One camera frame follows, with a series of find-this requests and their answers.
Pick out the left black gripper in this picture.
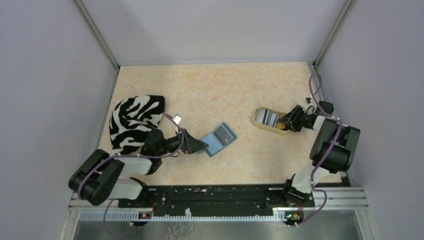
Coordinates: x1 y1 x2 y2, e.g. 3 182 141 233
157 127 209 157

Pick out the cream oval card tray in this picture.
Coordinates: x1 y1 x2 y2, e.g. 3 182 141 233
252 106 289 135

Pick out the blue card holder wallet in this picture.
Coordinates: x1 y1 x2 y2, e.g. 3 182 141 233
198 122 237 158

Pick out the black credit card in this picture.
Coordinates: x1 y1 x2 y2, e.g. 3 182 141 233
213 125 233 146

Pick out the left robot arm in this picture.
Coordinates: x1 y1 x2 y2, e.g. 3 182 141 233
68 129 209 207

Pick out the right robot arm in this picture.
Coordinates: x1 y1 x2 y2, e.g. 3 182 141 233
278 101 361 206

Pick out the credit cards stack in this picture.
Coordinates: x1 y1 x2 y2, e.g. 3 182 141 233
255 108 284 130

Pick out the zebra striped cloth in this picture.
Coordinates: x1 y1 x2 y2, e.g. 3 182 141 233
109 95 166 155

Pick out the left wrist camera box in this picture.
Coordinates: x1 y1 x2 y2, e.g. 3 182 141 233
170 114 182 133

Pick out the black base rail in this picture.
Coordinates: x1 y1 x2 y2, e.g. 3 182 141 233
118 184 315 220

